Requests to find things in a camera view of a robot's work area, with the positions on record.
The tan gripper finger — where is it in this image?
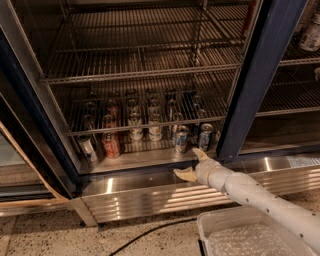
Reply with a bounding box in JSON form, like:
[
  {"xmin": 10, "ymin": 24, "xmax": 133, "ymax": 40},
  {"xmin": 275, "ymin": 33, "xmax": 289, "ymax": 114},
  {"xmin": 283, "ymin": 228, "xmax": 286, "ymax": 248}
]
[
  {"xmin": 173, "ymin": 167, "xmax": 197, "ymax": 182},
  {"xmin": 192, "ymin": 148, "xmax": 209, "ymax": 161}
]

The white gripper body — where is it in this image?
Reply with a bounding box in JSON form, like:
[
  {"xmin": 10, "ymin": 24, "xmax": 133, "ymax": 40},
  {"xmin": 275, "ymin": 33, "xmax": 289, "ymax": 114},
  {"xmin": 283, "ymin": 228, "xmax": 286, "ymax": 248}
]
[{"xmin": 195, "ymin": 159, "xmax": 233, "ymax": 190}]

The blue silver redbull can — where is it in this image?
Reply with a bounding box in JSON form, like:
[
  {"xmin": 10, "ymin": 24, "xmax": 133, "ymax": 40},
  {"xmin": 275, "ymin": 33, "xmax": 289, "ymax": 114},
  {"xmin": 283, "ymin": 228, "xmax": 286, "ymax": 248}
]
[{"xmin": 174, "ymin": 125, "xmax": 189, "ymax": 154}]

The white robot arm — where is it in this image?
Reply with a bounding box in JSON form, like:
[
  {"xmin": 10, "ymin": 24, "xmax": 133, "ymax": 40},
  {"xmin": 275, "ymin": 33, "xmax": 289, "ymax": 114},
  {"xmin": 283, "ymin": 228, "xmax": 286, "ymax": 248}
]
[{"xmin": 174, "ymin": 148, "xmax": 320, "ymax": 252}]

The blue silver can right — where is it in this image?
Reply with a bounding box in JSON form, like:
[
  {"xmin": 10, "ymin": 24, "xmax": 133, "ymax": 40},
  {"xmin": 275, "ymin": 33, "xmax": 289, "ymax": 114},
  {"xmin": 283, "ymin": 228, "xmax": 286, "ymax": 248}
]
[{"xmin": 198, "ymin": 123, "xmax": 214, "ymax": 151}]

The white orange can right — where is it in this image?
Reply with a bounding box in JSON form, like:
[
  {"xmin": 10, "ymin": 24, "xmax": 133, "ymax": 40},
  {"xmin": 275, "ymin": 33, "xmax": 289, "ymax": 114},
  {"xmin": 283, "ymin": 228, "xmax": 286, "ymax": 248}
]
[{"xmin": 148, "ymin": 113, "xmax": 162, "ymax": 142}]

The white orange can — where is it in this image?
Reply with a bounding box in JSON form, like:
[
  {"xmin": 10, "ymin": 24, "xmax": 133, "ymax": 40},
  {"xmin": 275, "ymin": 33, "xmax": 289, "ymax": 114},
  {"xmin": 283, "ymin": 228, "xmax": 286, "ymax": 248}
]
[
  {"xmin": 128, "ymin": 112, "xmax": 143, "ymax": 141},
  {"xmin": 148, "ymin": 113, "xmax": 162, "ymax": 142}
]

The white orange can left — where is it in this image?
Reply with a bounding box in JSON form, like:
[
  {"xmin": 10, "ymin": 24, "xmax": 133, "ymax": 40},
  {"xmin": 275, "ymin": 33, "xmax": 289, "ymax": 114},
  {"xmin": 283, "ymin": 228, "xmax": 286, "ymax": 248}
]
[{"xmin": 128, "ymin": 112, "xmax": 143, "ymax": 141}]

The red cola can front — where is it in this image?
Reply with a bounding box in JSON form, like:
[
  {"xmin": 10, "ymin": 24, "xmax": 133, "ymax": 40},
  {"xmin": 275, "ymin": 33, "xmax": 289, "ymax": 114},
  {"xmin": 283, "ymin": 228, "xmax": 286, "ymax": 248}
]
[{"xmin": 102, "ymin": 132, "xmax": 121, "ymax": 159}]

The stainless fridge base grille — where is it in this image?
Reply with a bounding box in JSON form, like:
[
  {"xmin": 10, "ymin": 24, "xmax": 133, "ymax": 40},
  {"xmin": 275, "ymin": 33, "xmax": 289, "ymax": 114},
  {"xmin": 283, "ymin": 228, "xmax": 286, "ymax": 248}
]
[{"xmin": 70, "ymin": 155, "xmax": 320, "ymax": 226}]

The red can second row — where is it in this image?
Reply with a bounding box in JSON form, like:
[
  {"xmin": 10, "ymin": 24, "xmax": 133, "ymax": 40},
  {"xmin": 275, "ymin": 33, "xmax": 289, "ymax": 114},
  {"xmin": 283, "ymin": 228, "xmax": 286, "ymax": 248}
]
[{"xmin": 102, "ymin": 114, "xmax": 117, "ymax": 128}]

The silver can front left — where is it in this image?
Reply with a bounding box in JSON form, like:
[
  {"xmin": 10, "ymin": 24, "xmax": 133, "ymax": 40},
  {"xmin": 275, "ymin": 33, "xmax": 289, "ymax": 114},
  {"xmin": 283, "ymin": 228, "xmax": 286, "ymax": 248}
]
[{"xmin": 77, "ymin": 135, "xmax": 98, "ymax": 164}]

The open fridge door left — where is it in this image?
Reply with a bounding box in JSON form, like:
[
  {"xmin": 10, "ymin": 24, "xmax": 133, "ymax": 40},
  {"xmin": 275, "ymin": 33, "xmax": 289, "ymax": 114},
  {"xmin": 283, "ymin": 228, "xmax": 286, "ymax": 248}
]
[{"xmin": 0, "ymin": 33, "xmax": 75, "ymax": 217}]

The white can upper right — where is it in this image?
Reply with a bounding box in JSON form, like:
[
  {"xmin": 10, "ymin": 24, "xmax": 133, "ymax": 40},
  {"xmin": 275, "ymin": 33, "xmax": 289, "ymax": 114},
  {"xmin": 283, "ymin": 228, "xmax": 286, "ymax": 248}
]
[{"xmin": 299, "ymin": 12, "xmax": 320, "ymax": 52}]

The clear plastic bin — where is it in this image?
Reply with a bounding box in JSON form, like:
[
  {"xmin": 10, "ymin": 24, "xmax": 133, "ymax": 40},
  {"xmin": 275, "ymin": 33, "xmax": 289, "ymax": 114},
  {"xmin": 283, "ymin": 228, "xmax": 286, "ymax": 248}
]
[{"xmin": 197, "ymin": 207, "xmax": 319, "ymax": 256}]

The bubble wrap sheet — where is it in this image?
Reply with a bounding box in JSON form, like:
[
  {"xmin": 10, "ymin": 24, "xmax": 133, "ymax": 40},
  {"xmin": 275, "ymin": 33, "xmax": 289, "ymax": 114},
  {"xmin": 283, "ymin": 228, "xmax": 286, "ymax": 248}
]
[{"xmin": 208, "ymin": 224, "xmax": 296, "ymax": 256}]

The black floor cable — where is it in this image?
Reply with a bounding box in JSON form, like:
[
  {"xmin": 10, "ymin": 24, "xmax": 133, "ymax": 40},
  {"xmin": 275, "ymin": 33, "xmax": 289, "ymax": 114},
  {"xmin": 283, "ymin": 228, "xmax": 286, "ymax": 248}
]
[{"xmin": 108, "ymin": 217, "xmax": 198, "ymax": 256}]

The right compartment wire shelf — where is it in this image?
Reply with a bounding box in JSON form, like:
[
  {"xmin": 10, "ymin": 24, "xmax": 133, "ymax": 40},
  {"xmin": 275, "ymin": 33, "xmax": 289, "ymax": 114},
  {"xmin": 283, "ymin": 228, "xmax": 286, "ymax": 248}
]
[{"xmin": 256, "ymin": 36, "xmax": 320, "ymax": 117}]

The lower wire fridge shelf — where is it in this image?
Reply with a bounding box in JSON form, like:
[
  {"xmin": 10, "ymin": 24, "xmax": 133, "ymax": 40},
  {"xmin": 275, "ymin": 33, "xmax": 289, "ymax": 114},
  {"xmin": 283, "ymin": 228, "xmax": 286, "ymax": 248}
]
[{"xmin": 66, "ymin": 74, "xmax": 231, "ymax": 137}]

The wire fridge shelf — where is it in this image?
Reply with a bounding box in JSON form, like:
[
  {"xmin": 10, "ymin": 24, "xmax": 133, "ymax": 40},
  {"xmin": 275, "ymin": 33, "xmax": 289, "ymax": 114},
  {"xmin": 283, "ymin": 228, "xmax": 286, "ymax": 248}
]
[
  {"xmin": 66, "ymin": 74, "xmax": 231, "ymax": 137},
  {"xmin": 41, "ymin": 1, "xmax": 248, "ymax": 85}
]

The upper wire fridge shelf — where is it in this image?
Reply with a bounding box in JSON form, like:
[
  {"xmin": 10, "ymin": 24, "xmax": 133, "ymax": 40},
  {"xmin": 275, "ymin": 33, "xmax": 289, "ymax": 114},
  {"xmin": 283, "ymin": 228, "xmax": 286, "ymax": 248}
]
[{"xmin": 41, "ymin": 1, "xmax": 248, "ymax": 85}]

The dark blue fridge door frame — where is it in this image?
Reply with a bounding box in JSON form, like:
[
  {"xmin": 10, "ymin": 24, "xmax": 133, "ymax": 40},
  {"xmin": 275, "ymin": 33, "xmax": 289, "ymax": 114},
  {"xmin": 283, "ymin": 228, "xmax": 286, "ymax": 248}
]
[{"xmin": 216, "ymin": 0, "xmax": 308, "ymax": 160}]

